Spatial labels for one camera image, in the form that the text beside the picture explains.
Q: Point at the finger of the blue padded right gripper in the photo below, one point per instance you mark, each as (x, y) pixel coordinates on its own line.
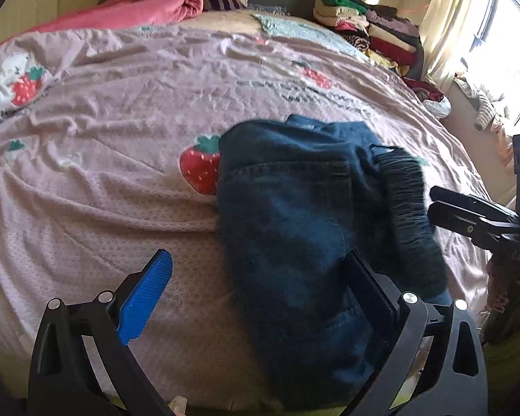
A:
(489, 209)

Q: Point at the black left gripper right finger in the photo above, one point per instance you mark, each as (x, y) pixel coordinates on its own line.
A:
(377, 296)

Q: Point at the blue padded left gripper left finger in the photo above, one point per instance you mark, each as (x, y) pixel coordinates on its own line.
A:
(139, 294)

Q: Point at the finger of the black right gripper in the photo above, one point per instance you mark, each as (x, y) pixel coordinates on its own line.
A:
(481, 231)

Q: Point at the blue denim lace-trimmed pants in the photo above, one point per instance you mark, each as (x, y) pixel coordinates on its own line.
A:
(294, 198)

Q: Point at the striped cloth on windowsill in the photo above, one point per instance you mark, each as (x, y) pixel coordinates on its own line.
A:
(492, 107)

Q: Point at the green fleece sleeve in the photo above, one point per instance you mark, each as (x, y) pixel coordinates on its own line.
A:
(470, 379)

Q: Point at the white red clothes heap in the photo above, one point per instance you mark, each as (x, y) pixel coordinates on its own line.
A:
(431, 97)

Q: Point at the pink strawberry print duvet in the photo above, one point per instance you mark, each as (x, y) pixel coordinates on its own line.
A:
(92, 127)

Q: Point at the stack of folded clothes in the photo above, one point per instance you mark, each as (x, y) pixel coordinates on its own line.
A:
(377, 31)

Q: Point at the cream curtain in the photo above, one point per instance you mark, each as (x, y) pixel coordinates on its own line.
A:
(447, 32)

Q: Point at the light blue lace cloth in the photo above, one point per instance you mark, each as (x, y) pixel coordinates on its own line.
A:
(279, 27)

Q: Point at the red pink blanket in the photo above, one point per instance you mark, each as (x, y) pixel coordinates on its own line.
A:
(117, 14)

